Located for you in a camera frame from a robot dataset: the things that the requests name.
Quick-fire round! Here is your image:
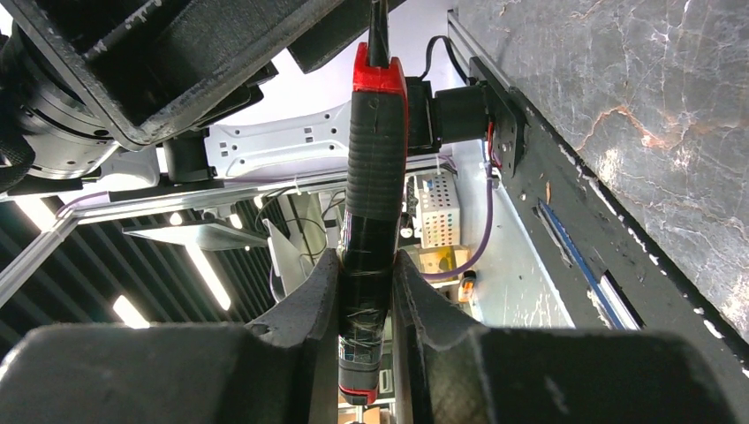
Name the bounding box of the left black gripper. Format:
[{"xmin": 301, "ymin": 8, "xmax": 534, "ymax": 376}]
[{"xmin": 1, "ymin": 0, "xmax": 397, "ymax": 193}]

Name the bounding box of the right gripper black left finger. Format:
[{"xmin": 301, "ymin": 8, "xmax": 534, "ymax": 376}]
[{"xmin": 1, "ymin": 250, "xmax": 339, "ymax": 423}]

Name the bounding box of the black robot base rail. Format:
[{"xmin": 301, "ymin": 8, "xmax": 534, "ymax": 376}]
[{"xmin": 469, "ymin": 57, "xmax": 748, "ymax": 385}]

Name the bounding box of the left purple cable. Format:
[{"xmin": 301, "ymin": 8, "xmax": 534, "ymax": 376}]
[{"xmin": 55, "ymin": 155, "xmax": 498, "ymax": 281}]

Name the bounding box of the red box cutter knife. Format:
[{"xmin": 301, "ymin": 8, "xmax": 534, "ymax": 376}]
[{"xmin": 338, "ymin": 1, "xmax": 408, "ymax": 405}]

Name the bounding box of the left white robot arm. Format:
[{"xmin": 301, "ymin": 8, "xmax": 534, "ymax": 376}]
[{"xmin": 1, "ymin": 1, "xmax": 490, "ymax": 201}]

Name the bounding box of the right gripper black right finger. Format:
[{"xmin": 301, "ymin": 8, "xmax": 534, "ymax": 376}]
[{"xmin": 392, "ymin": 252, "xmax": 739, "ymax": 423}]

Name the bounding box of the perforated white metal box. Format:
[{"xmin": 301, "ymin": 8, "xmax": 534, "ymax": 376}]
[{"xmin": 407, "ymin": 171, "xmax": 461, "ymax": 248}]

